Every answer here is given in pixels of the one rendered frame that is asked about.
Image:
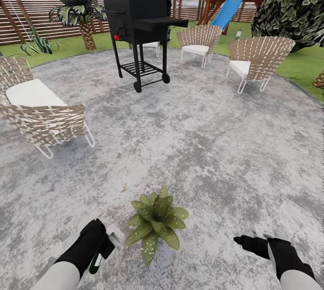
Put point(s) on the pot plant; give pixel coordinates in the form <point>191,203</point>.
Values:
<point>155,219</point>

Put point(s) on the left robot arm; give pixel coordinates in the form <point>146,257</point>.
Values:
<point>76,257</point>

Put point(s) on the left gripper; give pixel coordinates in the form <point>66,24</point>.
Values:
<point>106,248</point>

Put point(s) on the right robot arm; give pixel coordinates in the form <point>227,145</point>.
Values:
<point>289,269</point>

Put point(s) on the insectifuge atomizer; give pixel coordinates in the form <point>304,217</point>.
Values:
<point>95,264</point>

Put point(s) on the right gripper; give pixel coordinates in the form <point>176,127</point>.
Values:
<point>249,243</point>

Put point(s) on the charcoal grill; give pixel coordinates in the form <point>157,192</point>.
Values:
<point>140,22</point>

